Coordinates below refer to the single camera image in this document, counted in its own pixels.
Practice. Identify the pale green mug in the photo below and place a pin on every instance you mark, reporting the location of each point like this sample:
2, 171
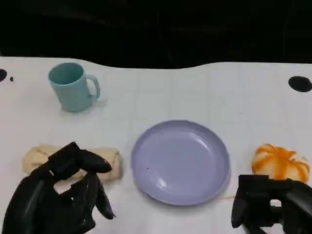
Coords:
70, 92

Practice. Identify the orange and white bread roll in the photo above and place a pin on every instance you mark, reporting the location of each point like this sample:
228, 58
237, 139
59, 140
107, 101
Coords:
278, 161

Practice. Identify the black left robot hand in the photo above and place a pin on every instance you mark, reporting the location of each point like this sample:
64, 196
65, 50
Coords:
36, 202

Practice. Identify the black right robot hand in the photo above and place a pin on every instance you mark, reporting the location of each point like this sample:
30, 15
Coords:
297, 212

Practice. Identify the black backdrop cloth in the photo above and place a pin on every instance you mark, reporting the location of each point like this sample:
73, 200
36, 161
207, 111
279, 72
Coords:
156, 29

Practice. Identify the lilac plate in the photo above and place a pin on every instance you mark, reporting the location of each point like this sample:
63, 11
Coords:
180, 163

